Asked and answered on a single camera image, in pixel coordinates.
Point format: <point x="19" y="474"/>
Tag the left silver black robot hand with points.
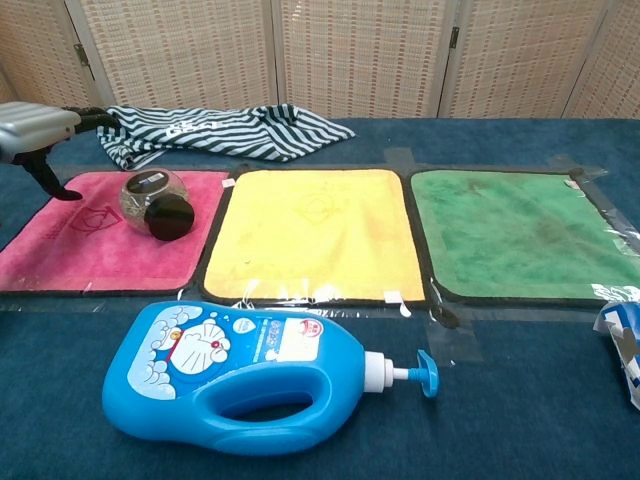
<point x="35" y="125"/>

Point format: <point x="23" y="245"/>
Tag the small glass jar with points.
<point x="167" y="215"/>

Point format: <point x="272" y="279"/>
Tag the pink towel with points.
<point x="100" y="260"/>

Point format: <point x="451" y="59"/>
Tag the yellow towel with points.
<point x="315" y="235"/>

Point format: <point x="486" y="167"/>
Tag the green towel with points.
<point x="515" y="240"/>

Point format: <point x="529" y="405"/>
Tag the striped green white cloth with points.
<point x="250" y="132"/>

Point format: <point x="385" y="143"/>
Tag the blue detergent pump bottle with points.
<point x="165" y="400"/>

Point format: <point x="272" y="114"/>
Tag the woven folding screen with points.
<point x="350" y="50"/>

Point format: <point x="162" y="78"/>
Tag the clear plastic tape sheet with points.
<point x="450" y="342"/>

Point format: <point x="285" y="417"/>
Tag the blue Oreo cookie box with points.
<point x="625" y="345"/>

